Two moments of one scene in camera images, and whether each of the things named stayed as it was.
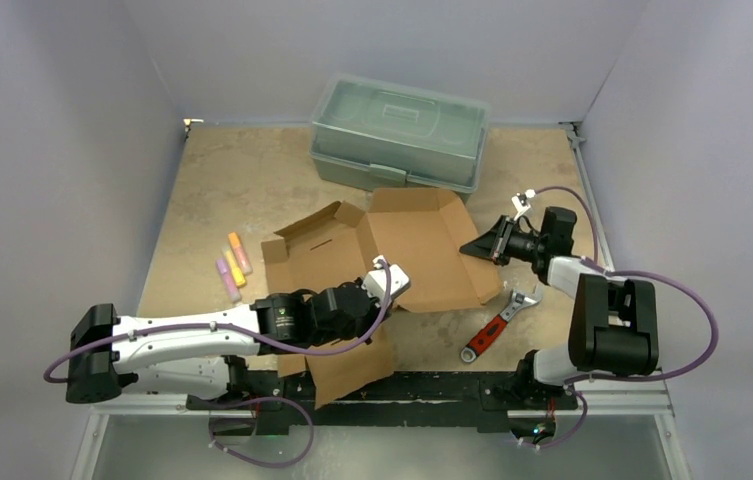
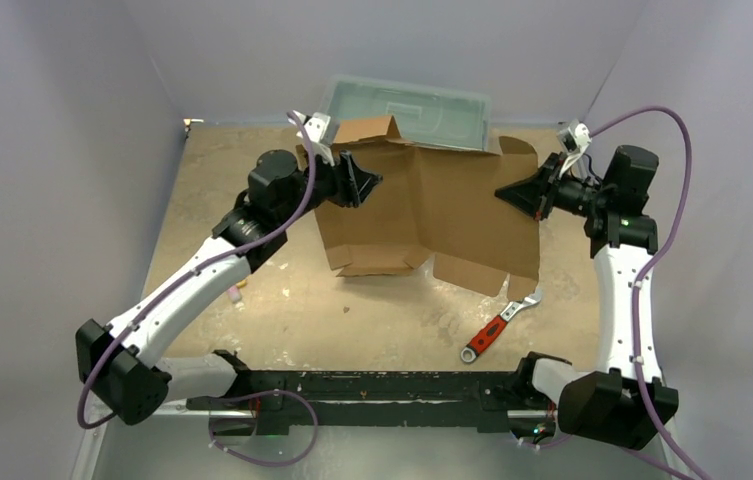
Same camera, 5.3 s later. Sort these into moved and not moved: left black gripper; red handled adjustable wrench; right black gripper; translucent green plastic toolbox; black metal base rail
Moved: left black gripper; right black gripper
Not moved: red handled adjustable wrench; translucent green plastic toolbox; black metal base rail
